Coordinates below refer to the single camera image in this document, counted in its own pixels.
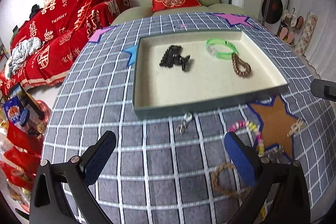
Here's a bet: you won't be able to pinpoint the silver metal clip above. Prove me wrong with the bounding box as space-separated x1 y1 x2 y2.
264 145 284 162

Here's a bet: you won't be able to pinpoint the tan braided rope bracelet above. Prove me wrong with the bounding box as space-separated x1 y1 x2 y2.
211 162 253 199

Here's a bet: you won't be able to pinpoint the pastel coil bracelet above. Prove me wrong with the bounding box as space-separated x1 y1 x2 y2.
227 120 266 157

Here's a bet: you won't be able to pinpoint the silver charm keychain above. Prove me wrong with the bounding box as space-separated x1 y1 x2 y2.
177 113 193 135

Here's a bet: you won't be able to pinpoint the brown coil bracelet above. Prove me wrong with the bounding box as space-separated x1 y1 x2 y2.
231 52 253 79

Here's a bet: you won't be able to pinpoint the cream wire hair clip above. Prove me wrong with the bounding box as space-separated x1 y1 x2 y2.
287 118 305 137

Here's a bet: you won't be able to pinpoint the green jewelry tray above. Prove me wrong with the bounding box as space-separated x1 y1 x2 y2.
133 30 289 120

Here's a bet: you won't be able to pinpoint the pink slippers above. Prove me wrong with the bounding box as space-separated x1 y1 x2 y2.
277 15 304 47

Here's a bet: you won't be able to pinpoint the grey checked tablecloth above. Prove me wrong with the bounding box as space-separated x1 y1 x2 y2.
43 13 335 223

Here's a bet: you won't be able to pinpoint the blue snack bag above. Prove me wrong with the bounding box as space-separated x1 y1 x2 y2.
3 96 25 126

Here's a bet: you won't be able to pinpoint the lower washing machine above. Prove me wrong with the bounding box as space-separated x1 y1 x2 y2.
258 0 288 35

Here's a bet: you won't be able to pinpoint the green translucent bangle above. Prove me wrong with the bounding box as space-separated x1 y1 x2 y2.
206 39 238 60

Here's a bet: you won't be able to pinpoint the black claw hair clip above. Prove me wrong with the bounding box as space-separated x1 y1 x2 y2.
174 55 190 72

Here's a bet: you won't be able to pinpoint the black beaded hair clip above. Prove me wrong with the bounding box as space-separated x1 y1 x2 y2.
159 45 182 68

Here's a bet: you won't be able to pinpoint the grey white crumpled cloth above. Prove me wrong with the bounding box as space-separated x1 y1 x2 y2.
4 37 45 80

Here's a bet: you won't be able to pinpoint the red wedding bedding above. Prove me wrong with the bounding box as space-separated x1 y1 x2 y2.
1 0 131 96

